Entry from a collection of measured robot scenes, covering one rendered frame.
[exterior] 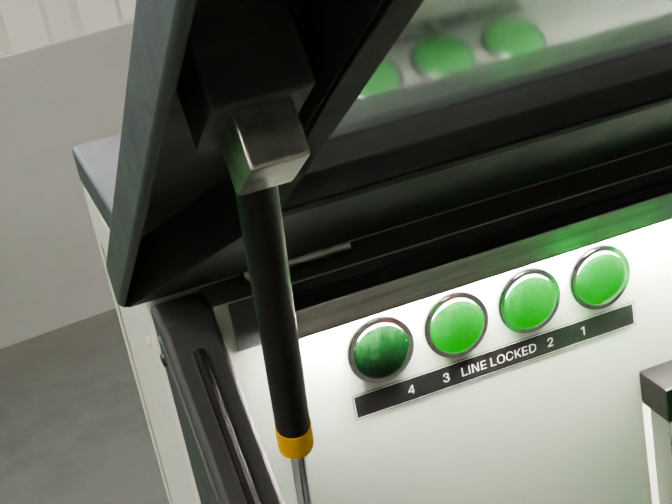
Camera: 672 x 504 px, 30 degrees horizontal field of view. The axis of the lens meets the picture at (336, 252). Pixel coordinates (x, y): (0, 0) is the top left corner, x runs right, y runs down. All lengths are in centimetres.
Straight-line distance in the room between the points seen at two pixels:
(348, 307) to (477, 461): 19
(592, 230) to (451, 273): 11
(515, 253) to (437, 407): 14
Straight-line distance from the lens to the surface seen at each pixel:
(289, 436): 64
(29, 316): 465
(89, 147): 112
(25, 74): 445
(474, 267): 88
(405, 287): 86
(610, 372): 101
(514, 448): 99
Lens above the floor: 179
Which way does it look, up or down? 22 degrees down
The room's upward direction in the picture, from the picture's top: 11 degrees counter-clockwise
